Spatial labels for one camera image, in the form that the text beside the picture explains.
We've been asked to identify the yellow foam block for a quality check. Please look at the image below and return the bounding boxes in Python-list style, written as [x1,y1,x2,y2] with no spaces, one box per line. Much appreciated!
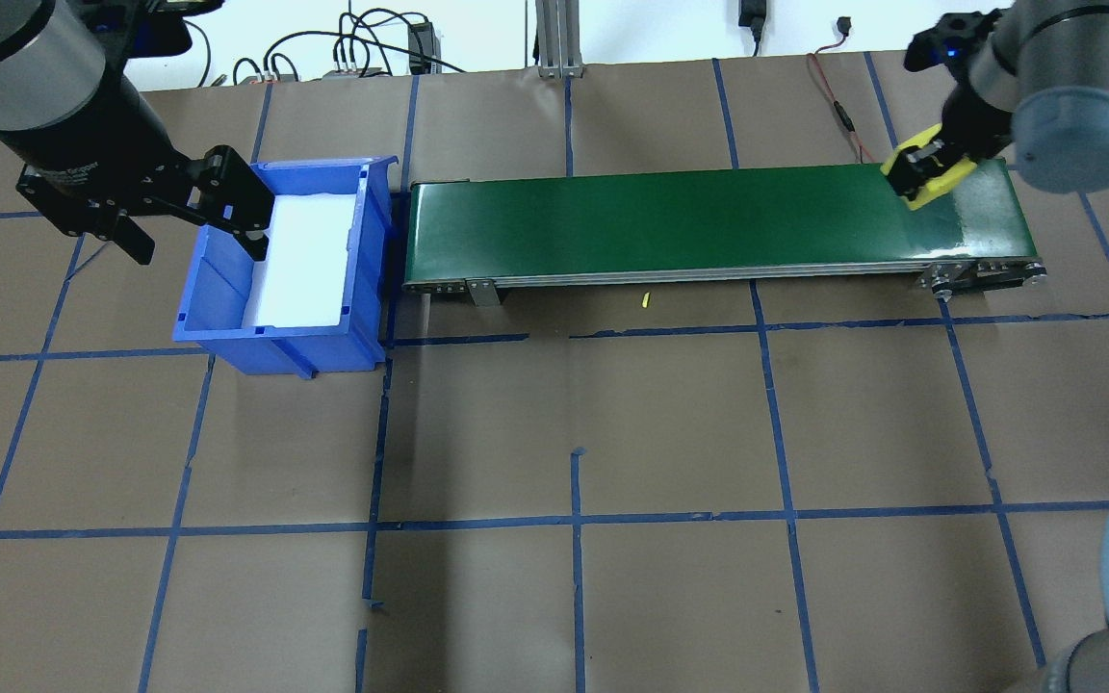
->
[880,125,981,212]

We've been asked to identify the white liner sheet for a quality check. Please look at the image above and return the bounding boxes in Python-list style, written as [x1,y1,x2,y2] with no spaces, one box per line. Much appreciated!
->
[242,192,363,333]

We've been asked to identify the blue plastic bin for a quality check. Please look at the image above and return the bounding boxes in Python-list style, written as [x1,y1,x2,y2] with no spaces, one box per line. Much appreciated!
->
[172,154,400,379]

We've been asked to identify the green conveyor belt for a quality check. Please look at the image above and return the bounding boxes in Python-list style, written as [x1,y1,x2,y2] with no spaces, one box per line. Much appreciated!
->
[400,156,1049,309]

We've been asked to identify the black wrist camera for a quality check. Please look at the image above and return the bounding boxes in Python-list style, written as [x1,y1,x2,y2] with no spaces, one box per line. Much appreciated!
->
[904,10,998,74]
[83,0,228,61]

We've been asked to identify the thin red cable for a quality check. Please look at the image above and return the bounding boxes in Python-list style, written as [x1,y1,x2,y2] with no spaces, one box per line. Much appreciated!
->
[808,17,880,167]

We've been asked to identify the black cable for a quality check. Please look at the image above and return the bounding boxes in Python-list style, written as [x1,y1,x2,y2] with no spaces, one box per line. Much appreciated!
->
[230,31,336,86]
[333,8,469,76]

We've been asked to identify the aluminium profile post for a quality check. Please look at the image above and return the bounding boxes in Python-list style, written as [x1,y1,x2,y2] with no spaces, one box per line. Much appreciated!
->
[535,0,584,78]

